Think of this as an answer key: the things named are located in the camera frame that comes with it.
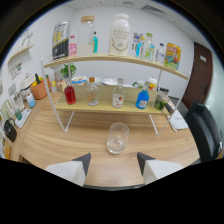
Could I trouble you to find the pale blue plastic bottle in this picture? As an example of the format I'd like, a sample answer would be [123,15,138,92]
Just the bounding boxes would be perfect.
[26,92,37,109]

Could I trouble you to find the silver soda water can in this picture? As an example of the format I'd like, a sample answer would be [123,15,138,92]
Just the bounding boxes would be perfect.
[51,20,72,61]

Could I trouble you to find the clear bottle green cap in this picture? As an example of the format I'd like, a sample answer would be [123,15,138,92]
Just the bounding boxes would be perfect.
[142,32,156,62]

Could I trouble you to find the small pink bottle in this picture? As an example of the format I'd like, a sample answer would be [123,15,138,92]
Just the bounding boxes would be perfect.
[68,35,78,57]

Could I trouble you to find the white wire rack wooden shelves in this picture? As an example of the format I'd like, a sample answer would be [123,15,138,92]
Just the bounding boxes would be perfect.
[40,53,191,136]

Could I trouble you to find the black handbag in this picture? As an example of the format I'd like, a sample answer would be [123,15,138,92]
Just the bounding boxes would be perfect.
[3,117,18,143]

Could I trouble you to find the wooden wall shelf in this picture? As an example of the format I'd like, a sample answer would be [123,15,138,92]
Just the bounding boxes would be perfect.
[7,43,35,64]

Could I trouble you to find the green potted plant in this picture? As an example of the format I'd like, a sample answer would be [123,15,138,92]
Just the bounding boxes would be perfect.
[60,63,77,79]

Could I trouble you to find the white tray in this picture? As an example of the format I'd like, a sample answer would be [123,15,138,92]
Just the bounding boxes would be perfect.
[14,108,33,129]

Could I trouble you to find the white bowl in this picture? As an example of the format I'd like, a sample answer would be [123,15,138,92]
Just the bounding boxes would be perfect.
[102,77,118,86]

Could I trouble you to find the small teal bottle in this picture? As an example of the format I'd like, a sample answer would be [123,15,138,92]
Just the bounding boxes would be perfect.
[92,31,99,54]

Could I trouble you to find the clear bottle blue cap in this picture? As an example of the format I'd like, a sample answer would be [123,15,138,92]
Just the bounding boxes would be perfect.
[155,42,167,65]

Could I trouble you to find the orange basket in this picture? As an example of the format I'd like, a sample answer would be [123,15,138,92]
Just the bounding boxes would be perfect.
[30,78,48,101]

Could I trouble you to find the small light blue bottle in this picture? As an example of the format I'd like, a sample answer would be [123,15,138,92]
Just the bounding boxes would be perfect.
[135,35,145,58]

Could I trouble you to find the red liquid bottle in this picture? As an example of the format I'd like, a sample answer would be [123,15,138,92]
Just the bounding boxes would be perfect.
[64,80,77,106]

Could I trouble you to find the white notebook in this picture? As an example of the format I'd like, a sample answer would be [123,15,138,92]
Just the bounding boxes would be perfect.
[168,108,189,131]

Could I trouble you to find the blue liquid bottle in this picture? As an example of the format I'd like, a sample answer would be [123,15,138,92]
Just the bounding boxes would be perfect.
[135,81,150,110]

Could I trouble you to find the black chair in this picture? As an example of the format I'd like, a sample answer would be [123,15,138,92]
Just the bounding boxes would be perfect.
[184,101,223,163]

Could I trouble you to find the large glass jar cork lid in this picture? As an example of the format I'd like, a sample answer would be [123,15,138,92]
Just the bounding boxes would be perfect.
[77,15,96,57]

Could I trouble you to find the clear bottle orange cap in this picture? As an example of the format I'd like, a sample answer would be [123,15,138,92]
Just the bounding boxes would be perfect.
[86,77,100,107]

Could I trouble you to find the clear drinking glass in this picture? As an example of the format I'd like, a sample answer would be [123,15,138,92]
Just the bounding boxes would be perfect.
[106,121,130,155]

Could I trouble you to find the yellow printed can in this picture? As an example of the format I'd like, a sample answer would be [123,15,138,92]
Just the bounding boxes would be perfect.
[164,42,182,71]

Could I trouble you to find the large white bottle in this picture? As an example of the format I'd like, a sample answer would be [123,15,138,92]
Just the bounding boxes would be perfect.
[108,13,131,57]

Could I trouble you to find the blue patterned bowl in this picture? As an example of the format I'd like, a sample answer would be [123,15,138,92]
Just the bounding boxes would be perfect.
[71,75,88,86]

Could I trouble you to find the brown door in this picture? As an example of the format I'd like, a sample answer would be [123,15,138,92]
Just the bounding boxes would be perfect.
[182,41,213,111]

